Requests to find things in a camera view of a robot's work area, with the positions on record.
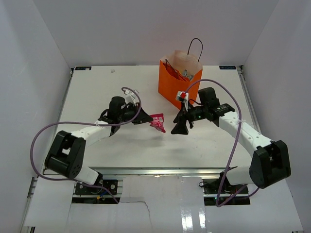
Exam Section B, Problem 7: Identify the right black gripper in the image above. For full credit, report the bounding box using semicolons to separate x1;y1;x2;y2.
171;102;208;135

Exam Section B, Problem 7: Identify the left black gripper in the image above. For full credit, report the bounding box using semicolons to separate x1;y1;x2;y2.
118;102;153;125

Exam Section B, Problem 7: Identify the pink candy packet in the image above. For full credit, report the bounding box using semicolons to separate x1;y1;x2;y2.
150;113;166;133

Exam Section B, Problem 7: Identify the silver blue wrapper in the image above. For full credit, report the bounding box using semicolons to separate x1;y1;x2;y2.
181;69;194;82

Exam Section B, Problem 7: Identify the orange chips bag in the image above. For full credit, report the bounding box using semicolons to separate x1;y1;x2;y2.
165;63;185;81

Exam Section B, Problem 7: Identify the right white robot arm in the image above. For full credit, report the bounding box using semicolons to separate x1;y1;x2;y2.
171;87;291;194

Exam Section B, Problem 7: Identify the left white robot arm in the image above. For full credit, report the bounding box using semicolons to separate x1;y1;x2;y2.
45;97;153;194

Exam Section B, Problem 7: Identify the orange paper bag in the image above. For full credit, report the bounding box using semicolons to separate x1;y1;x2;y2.
158;38;203;109

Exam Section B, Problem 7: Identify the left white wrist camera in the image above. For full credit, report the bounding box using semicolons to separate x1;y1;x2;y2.
122;89;139;105

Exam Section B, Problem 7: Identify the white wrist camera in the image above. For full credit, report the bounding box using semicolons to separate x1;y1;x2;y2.
176;91;189;103
122;89;139;105

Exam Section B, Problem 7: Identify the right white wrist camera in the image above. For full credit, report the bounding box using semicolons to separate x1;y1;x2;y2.
176;91;189;103

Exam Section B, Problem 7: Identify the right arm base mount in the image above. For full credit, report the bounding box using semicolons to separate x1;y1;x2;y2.
198;178;250;206

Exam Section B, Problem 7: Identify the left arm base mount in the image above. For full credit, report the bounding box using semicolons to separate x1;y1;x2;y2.
72;179;120;204

